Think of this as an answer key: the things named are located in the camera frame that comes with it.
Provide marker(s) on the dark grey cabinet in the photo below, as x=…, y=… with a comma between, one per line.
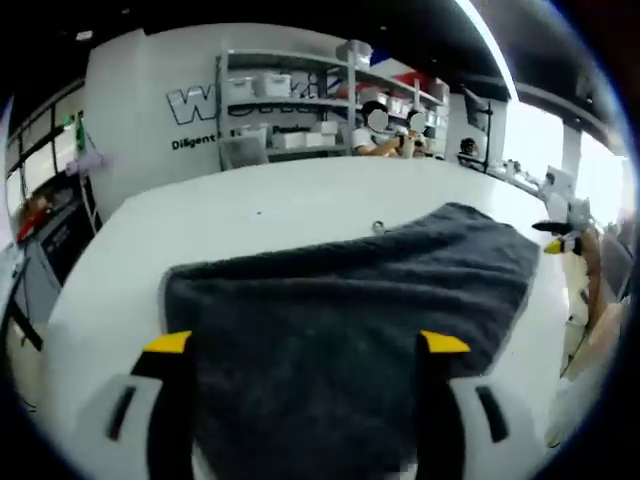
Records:
x=60, y=240

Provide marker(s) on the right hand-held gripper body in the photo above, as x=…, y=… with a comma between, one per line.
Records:
x=579, y=215

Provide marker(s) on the dark grey towel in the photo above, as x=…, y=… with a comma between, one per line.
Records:
x=325, y=310

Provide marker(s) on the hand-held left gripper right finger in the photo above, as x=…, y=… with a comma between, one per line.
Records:
x=435, y=400

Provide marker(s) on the white table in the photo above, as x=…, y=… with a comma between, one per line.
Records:
x=200, y=215

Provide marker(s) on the ceiling light strip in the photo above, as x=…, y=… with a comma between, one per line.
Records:
x=492, y=45

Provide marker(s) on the group of white storage boxes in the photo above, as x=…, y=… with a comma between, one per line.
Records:
x=272, y=85

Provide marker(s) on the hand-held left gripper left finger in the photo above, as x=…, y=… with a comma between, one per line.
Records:
x=170, y=400

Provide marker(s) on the green hanging item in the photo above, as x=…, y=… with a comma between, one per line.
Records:
x=79, y=132

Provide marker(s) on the grey metal shelving unit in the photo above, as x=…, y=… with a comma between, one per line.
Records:
x=280, y=102

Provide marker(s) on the grey chair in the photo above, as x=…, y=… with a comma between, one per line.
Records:
x=245, y=152

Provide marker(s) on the lavender roll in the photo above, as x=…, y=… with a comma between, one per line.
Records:
x=87, y=162

